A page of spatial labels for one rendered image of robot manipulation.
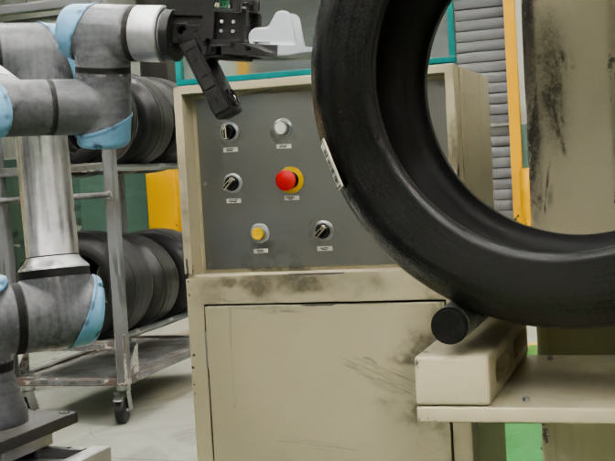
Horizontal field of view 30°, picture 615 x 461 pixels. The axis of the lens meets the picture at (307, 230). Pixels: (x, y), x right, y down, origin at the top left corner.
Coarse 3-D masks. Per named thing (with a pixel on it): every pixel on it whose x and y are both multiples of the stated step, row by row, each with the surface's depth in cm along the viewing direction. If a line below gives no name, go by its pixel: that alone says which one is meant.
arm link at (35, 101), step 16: (0, 80) 149; (16, 80) 150; (32, 80) 151; (48, 80) 152; (0, 96) 147; (16, 96) 148; (32, 96) 149; (48, 96) 150; (0, 112) 147; (16, 112) 148; (32, 112) 149; (48, 112) 150; (0, 128) 148; (16, 128) 149; (32, 128) 150; (48, 128) 151
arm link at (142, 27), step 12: (132, 12) 150; (144, 12) 150; (156, 12) 149; (132, 24) 149; (144, 24) 149; (156, 24) 149; (132, 36) 149; (144, 36) 149; (156, 36) 149; (132, 48) 150; (144, 48) 150; (156, 48) 150; (144, 60) 152; (156, 60) 152
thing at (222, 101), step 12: (192, 48) 149; (192, 60) 149; (204, 60) 149; (204, 72) 149; (216, 72) 150; (204, 84) 149; (216, 84) 149; (228, 84) 152; (216, 96) 149; (228, 96) 149; (216, 108) 149; (228, 108) 149; (240, 108) 152
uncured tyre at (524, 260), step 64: (384, 0) 130; (448, 0) 157; (320, 64) 135; (384, 64) 158; (320, 128) 137; (384, 128) 133; (384, 192) 131; (448, 192) 158; (448, 256) 130; (512, 256) 127; (576, 256) 125; (512, 320) 133; (576, 320) 129
